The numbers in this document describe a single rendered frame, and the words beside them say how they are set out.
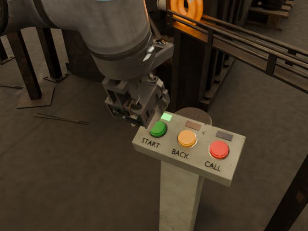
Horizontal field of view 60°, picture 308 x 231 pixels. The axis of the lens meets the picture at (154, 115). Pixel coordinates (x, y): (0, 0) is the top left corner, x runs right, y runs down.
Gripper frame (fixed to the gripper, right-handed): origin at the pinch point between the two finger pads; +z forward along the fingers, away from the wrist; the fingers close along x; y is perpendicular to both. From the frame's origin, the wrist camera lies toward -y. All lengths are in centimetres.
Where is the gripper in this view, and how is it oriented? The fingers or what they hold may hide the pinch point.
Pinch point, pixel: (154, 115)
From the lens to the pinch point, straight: 58.4
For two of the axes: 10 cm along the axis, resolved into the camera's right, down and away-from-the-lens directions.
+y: -4.2, 8.1, -4.1
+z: 1.6, 5.1, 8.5
